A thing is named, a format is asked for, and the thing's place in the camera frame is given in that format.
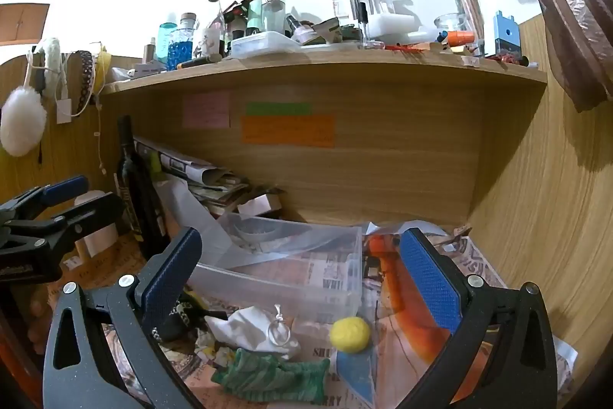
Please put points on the green sticky note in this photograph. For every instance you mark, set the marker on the green sticky note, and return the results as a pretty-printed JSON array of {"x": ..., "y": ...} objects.
[{"x": 277, "y": 108}]

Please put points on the wooden shelf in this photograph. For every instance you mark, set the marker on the wooden shelf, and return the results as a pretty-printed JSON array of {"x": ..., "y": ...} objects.
[{"x": 335, "y": 66}]

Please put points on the blue plastic box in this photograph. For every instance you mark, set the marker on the blue plastic box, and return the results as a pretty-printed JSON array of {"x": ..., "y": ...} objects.
[{"x": 506, "y": 33}]

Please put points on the black capped nail polish bottle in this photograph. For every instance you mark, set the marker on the black capped nail polish bottle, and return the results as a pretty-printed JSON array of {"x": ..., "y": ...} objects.
[{"x": 363, "y": 13}]

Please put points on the green pump bottle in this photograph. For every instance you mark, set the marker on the green pump bottle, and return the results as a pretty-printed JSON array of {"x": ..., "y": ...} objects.
[{"x": 255, "y": 11}]

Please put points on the pink sticky note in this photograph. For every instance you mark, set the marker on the pink sticky note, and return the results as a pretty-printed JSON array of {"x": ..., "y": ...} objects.
[{"x": 206, "y": 110}]

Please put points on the orange glossy item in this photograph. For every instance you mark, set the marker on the orange glossy item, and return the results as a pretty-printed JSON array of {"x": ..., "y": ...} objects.
[{"x": 416, "y": 332}]

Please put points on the black patterned headband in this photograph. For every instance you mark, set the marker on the black patterned headband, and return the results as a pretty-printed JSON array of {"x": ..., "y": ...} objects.
[{"x": 85, "y": 78}]

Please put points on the green knitted sock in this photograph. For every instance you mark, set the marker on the green knitted sock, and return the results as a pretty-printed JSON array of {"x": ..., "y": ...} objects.
[{"x": 268, "y": 375}]

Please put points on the white paper roll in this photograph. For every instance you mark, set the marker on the white paper roll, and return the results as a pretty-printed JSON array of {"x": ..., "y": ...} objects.
[{"x": 98, "y": 241}]

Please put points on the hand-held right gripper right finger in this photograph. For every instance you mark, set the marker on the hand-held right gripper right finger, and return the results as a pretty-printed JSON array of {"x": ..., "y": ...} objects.
[{"x": 428, "y": 277}]

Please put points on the newspaper print paper sheet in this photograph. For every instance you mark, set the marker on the newspaper print paper sheet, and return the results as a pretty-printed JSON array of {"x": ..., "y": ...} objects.
[{"x": 397, "y": 370}]

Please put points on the black marker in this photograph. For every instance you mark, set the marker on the black marker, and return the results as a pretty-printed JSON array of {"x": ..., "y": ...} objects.
[{"x": 198, "y": 62}]

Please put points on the teal liquid bottle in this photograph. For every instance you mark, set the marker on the teal liquid bottle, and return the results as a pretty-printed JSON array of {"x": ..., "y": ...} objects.
[{"x": 167, "y": 36}]

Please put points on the dark wine bottle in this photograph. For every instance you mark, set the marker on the dark wine bottle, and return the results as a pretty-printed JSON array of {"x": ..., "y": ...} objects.
[{"x": 136, "y": 198}]

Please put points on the clear jar silver lid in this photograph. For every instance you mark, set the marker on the clear jar silver lid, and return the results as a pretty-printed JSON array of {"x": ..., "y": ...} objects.
[{"x": 274, "y": 13}]

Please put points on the stack of newspapers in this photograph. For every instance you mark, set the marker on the stack of newspapers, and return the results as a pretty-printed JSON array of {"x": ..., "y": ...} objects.
[{"x": 206, "y": 181}]

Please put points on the small white cardboard box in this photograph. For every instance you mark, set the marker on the small white cardboard box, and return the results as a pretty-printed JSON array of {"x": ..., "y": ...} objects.
[{"x": 261, "y": 205}]

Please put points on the round glass jar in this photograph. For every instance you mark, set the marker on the round glass jar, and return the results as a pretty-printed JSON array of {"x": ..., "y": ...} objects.
[{"x": 448, "y": 24}]

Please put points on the brown curtain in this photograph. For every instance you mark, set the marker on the brown curtain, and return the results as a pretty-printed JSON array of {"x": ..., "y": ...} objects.
[{"x": 570, "y": 30}]

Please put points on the wooden wall cabinet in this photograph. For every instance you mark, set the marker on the wooden wall cabinet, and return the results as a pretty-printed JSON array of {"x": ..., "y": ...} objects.
[{"x": 24, "y": 23}]

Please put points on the orange sticky note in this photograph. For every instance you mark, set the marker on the orange sticky note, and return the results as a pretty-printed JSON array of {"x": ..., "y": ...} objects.
[{"x": 287, "y": 131}]

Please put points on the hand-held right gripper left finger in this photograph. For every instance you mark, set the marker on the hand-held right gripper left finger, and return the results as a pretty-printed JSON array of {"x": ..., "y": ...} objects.
[{"x": 167, "y": 275}]

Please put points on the white fluffy pompom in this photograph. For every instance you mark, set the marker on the white fluffy pompom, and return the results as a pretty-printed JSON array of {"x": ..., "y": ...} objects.
[{"x": 21, "y": 121}]

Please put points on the small pink jar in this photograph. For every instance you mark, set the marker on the small pink jar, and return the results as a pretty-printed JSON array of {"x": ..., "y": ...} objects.
[{"x": 302, "y": 35}]

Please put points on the white charger adapter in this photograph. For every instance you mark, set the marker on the white charger adapter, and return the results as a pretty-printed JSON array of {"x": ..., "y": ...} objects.
[{"x": 63, "y": 111}]

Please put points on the white foam block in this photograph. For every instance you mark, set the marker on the white foam block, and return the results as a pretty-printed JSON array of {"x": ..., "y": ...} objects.
[{"x": 390, "y": 26}]

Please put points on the yellow foam ball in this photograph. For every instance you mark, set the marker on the yellow foam ball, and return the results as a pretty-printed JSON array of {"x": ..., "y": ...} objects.
[{"x": 349, "y": 334}]

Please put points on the yellow headband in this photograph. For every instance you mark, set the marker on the yellow headband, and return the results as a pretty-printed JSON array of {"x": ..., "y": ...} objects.
[{"x": 101, "y": 69}]

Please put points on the clear lidded plastic box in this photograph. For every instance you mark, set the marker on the clear lidded plastic box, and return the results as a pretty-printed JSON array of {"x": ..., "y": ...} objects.
[{"x": 263, "y": 43}]

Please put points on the black patterned scrunchie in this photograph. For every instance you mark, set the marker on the black patterned scrunchie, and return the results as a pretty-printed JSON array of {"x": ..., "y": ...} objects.
[{"x": 184, "y": 318}]

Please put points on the blue bead bottle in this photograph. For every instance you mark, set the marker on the blue bead bottle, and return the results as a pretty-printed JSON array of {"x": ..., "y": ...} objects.
[{"x": 181, "y": 49}]

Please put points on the white cloth sock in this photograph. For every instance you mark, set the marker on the white cloth sock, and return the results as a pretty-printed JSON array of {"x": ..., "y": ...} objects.
[{"x": 249, "y": 330}]

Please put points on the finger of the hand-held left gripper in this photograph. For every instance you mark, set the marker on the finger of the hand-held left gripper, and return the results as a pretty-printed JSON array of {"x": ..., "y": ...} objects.
[
  {"x": 96, "y": 212},
  {"x": 64, "y": 189}
]

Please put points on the clear cylinder canister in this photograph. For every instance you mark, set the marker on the clear cylinder canister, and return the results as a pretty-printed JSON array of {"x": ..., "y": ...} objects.
[{"x": 470, "y": 9}]

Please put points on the clear plastic bin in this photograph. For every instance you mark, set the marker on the clear plastic bin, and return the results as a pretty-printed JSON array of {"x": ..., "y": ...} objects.
[{"x": 287, "y": 275}]

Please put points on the white fluffy headband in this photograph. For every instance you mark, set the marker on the white fluffy headband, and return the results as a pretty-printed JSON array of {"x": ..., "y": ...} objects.
[{"x": 52, "y": 64}]

